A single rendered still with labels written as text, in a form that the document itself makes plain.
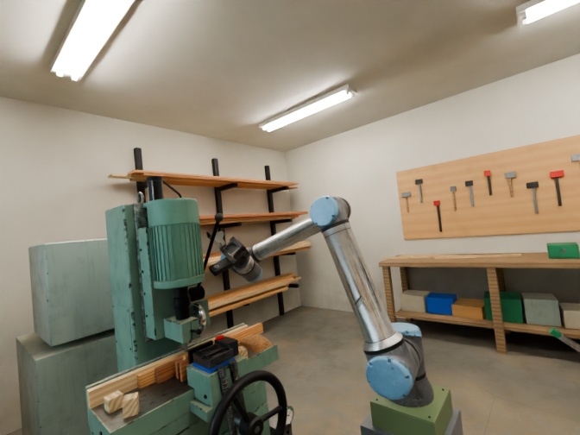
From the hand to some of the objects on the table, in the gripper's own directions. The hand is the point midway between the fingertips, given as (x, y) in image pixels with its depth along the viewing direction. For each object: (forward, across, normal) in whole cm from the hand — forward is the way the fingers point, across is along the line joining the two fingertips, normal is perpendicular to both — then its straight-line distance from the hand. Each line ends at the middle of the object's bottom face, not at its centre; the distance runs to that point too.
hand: (215, 242), depth 111 cm
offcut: (+5, +24, +52) cm, 57 cm away
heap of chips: (-32, +27, +18) cm, 45 cm away
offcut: (+7, +30, +47) cm, 56 cm away
